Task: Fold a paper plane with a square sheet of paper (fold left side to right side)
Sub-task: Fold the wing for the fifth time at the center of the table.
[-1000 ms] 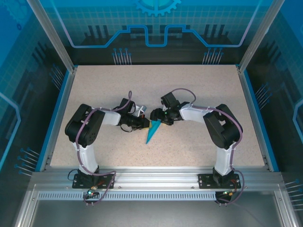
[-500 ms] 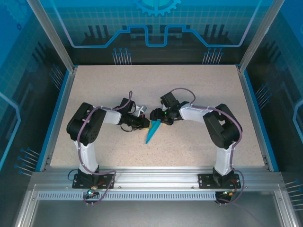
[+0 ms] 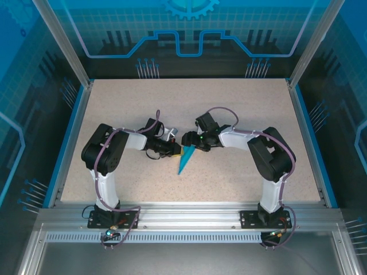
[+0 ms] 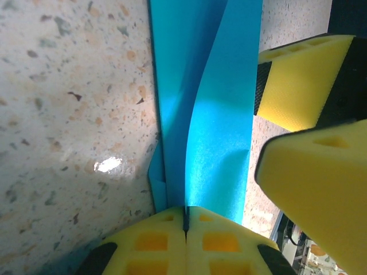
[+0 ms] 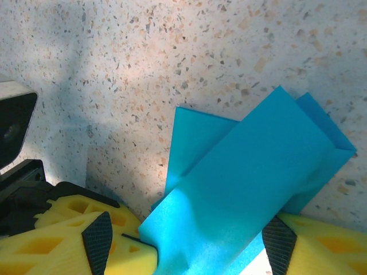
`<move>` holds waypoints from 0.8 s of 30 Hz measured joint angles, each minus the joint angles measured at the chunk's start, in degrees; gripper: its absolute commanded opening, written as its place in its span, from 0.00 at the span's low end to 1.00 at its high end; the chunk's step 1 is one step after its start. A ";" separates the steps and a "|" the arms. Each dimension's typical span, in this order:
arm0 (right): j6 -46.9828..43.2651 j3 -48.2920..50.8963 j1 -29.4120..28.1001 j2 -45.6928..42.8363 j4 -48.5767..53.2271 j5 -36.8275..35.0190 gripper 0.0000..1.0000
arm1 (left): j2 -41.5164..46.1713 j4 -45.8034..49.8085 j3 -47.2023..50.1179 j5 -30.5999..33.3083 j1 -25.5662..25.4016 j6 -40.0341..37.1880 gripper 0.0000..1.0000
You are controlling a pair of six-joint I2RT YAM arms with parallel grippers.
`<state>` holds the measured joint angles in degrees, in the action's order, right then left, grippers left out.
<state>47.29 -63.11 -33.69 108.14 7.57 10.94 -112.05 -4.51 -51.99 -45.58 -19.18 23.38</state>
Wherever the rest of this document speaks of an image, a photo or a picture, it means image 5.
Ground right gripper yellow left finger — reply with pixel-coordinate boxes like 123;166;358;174
0;211;114;275

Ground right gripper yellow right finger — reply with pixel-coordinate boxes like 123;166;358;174
261;213;367;275

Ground blue paper sheet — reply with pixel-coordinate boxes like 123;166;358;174
138;85;358;275

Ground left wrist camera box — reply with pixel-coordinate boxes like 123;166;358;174
0;73;39;177

